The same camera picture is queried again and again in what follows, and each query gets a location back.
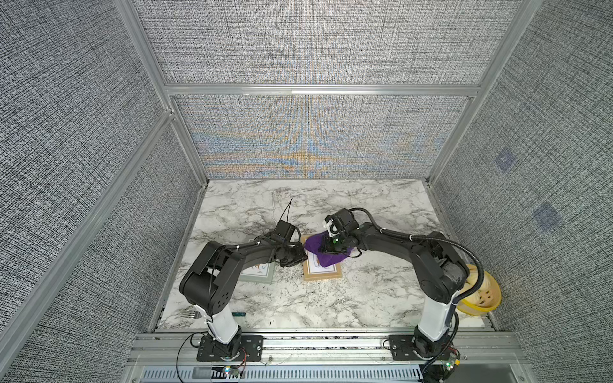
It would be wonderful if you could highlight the purple cloth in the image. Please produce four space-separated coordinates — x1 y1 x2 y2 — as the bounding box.
303 231 353 267

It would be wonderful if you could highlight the light wooden picture frame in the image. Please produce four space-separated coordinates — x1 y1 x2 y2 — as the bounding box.
301 234 343 281

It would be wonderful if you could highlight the grey green picture frame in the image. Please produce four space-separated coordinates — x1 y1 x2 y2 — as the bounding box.
239 263 276 284

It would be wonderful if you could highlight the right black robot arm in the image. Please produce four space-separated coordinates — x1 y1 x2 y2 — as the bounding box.
320 208 469 360

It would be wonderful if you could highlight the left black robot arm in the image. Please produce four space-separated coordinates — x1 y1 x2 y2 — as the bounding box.
179 235 307 359

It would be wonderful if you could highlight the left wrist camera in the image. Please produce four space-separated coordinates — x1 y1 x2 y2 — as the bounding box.
272 220 297 242

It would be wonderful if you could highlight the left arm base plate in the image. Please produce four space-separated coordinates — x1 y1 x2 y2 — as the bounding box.
196 335 264 362

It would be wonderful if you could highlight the green handled fork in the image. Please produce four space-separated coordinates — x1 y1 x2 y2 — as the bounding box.
179 308 247 320

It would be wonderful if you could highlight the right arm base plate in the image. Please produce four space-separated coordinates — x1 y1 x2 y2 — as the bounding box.
387 334 450 362

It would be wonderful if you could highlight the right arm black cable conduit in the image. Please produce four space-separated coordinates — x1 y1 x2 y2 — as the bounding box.
348 207 485 336

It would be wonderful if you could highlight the aluminium front rail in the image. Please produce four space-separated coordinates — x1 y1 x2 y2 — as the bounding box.
127 329 528 366

